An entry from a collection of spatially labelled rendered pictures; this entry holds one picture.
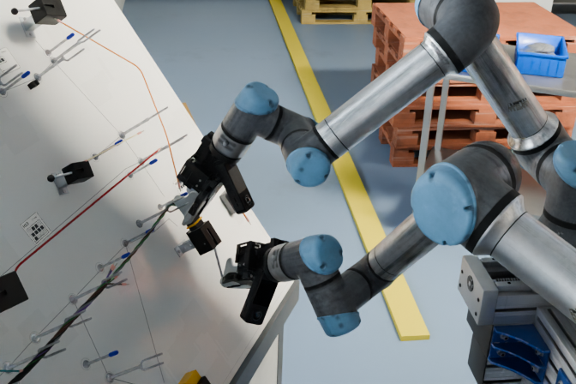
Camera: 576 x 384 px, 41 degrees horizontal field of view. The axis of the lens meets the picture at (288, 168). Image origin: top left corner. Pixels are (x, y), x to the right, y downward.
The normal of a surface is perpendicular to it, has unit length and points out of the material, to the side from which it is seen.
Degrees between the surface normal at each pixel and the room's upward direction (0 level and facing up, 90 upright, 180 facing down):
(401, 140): 90
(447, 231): 86
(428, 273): 0
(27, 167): 54
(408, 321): 0
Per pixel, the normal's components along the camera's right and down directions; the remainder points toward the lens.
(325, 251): 0.60, -0.23
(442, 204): -0.73, 0.24
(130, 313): 0.78, -0.38
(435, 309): 0.03, -0.90
